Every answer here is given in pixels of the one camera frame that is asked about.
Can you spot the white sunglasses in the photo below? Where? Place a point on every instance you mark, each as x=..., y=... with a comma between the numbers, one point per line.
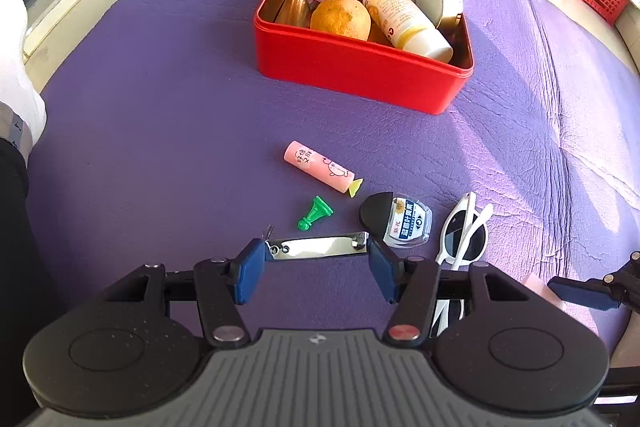
x=464, y=234

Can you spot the black trouser leg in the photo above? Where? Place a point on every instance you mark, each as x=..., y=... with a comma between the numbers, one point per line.
x=28, y=298

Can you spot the purple padded mat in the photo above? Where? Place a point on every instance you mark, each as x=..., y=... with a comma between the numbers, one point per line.
x=165, y=144

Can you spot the black capped clear jar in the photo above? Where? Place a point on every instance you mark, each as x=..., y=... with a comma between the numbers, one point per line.
x=398, y=220

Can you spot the silver nail clipper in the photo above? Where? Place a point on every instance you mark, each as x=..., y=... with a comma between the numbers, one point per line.
x=320, y=247

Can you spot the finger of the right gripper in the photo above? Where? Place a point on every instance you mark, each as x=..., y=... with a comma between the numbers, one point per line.
x=593, y=294

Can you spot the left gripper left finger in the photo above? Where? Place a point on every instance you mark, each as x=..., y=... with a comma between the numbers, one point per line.
x=221, y=286

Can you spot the pink cartoon tube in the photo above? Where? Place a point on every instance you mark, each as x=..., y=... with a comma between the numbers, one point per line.
x=322, y=168

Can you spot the orange fruit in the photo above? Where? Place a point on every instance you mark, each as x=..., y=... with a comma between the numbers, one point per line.
x=345, y=18

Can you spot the red square tin box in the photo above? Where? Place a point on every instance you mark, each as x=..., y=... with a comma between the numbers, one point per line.
x=415, y=54

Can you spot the white sock foot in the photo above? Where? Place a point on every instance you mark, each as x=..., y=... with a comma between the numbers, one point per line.
x=23, y=112

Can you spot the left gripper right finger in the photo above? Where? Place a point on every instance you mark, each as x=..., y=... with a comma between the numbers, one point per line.
x=411, y=285

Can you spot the yellow white pill bottle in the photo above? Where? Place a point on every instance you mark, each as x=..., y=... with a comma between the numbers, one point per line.
x=409, y=29

